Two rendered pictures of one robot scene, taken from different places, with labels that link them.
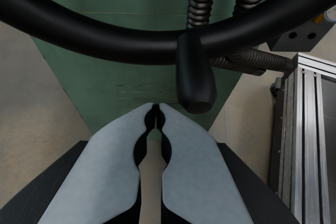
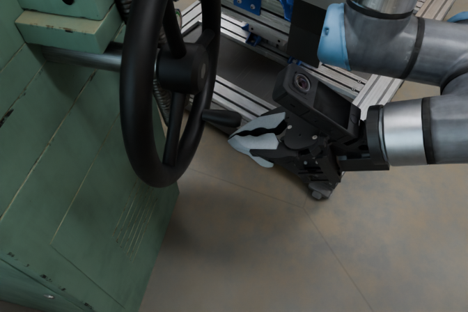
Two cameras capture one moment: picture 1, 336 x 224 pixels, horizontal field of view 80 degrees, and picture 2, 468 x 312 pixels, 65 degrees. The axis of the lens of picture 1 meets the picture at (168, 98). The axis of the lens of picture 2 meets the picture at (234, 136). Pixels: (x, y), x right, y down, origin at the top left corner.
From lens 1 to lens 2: 0.44 m
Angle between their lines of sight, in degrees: 37
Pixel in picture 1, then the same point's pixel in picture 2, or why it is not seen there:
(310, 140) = (225, 92)
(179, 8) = (109, 122)
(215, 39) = (205, 104)
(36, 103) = not seen: outside the picture
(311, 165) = (246, 102)
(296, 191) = not seen: hidden behind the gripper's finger
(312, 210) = not seen: hidden behind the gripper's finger
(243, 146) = (203, 154)
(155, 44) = (197, 129)
